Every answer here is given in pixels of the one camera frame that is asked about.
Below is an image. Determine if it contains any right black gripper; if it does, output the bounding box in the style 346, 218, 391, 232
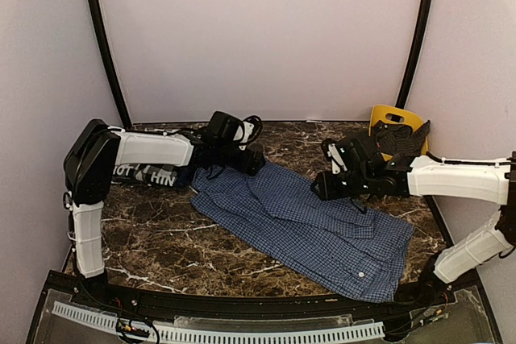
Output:
310, 169, 373, 201

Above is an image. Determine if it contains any blue checked long sleeve shirt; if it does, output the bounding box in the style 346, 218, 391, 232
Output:
191, 162, 414, 303

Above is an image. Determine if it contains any yellow plastic basket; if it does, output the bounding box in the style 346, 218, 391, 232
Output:
369, 105, 431, 160

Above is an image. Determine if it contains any black white plaid shirt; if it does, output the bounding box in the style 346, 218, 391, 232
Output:
112, 164, 176, 187

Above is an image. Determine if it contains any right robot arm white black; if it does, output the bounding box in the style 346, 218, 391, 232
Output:
311, 133, 515, 307

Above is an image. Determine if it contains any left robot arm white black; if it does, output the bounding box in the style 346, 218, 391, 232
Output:
63, 111, 264, 309

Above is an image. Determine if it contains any dark grey shirt in basket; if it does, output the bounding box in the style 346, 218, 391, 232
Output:
371, 120, 431, 156

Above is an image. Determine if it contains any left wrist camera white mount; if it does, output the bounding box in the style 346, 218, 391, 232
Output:
239, 115, 263, 150

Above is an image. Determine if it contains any black front rail frame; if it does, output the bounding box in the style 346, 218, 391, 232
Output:
60, 276, 456, 322

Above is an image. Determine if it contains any white slotted cable duct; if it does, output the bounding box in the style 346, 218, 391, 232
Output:
51, 301, 385, 343

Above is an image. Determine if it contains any right black corner post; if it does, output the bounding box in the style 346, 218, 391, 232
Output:
395, 0, 432, 109

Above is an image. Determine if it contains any black corner post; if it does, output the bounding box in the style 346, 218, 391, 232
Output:
395, 0, 432, 109
87, 0, 132, 128

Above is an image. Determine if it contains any left black corner post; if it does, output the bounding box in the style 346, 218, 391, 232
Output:
87, 0, 132, 128

